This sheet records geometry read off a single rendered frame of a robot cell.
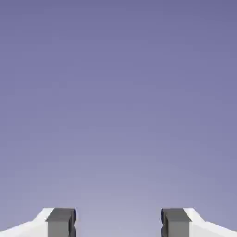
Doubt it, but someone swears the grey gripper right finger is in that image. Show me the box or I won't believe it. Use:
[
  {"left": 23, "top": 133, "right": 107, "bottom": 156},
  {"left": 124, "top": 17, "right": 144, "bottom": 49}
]
[{"left": 160, "top": 207, "right": 237, "bottom": 237}]

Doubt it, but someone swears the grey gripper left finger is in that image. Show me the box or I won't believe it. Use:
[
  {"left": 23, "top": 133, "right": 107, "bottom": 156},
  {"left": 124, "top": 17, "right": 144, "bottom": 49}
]
[{"left": 0, "top": 207, "right": 77, "bottom": 237}]

